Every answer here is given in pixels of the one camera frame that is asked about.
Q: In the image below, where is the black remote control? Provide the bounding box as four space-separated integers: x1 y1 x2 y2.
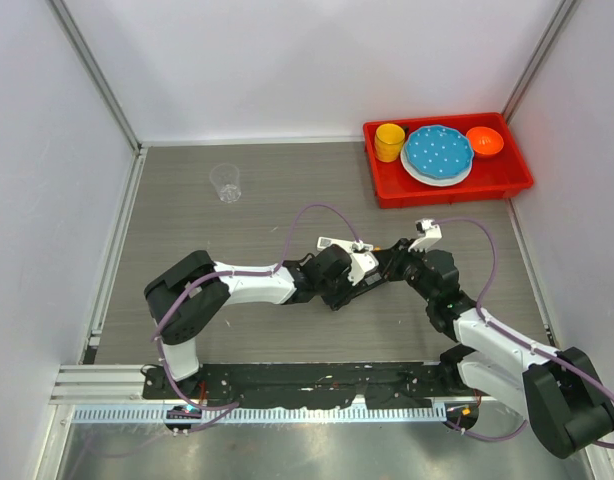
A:
350 272 387 298

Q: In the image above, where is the clear plastic cup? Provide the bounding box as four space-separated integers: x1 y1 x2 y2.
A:
209 163 242 204

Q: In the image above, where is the white remote with batteries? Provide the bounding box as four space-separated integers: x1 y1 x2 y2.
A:
316 237 375 253

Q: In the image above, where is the red plastic tray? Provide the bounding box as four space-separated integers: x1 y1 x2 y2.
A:
363 112 534 209

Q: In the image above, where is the pale grey plate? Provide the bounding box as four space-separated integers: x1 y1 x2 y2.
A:
400 150 472 188

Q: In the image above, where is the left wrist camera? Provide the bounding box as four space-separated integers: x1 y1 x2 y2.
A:
348 241 378 286

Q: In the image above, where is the blue dotted plate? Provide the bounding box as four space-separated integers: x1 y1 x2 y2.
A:
401 125 475 179

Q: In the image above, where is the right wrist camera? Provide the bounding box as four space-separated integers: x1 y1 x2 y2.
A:
408 218 442 252

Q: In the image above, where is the orange bowl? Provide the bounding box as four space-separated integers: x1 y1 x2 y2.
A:
466 126 504 158

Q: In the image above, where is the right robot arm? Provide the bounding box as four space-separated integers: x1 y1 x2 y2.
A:
375 240 614 459

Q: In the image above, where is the yellow plastic cup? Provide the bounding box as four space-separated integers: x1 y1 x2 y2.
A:
374 123 406 163

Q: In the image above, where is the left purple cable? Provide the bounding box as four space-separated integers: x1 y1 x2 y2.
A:
151 203 363 432

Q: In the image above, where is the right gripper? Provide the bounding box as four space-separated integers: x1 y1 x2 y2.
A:
372 238 436 303

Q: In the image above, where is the purple cable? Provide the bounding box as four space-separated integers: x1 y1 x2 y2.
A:
151 203 363 432
434 217 614 449

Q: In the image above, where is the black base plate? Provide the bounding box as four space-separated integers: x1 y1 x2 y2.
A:
142 360 499 409

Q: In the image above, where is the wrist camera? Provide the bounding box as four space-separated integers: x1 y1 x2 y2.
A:
348 241 378 286
408 218 442 252

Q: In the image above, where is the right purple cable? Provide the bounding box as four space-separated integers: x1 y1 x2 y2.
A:
434 217 614 449

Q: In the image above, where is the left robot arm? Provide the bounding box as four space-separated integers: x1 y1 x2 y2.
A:
144 243 365 399

